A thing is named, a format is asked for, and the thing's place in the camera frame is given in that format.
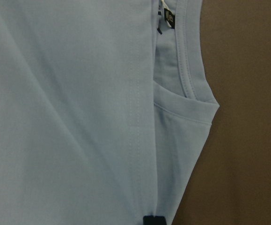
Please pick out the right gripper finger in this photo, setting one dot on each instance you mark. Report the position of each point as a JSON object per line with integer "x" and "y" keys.
{"x": 154, "y": 220}

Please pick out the light blue t-shirt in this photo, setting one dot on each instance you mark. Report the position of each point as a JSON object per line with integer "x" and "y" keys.
{"x": 104, "y": 109}

